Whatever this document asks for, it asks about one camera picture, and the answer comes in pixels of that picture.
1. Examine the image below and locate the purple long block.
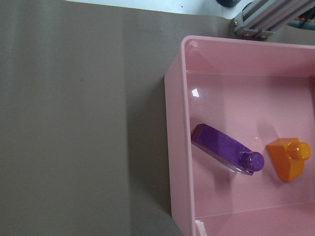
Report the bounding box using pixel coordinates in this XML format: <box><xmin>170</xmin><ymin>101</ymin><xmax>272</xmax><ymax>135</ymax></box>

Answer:
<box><xmin>191</xmin><ymin>123</ymin><xmax>265</xmax><ymax>176</ymax></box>

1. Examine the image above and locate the orange single-stud block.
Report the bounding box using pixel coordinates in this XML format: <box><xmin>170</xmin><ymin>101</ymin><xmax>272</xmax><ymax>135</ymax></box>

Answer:
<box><xmin>266</xmin><ymin>138</ymin><xmax>312</xmax><ymax>182</ymax></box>

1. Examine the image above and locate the pink plastic box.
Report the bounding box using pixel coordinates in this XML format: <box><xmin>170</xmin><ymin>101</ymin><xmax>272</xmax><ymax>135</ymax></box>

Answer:
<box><xmin>165</xmin><ymin>36</ymin><xmax>315</xmax><ymax>236</ymax></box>

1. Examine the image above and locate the aluminium frame profile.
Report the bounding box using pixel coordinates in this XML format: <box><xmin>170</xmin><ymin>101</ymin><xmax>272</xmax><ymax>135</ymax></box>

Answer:
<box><xmin>233</xmin><ymin>0</ymin><xmax>315</xmax><ymax>39</ymax></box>

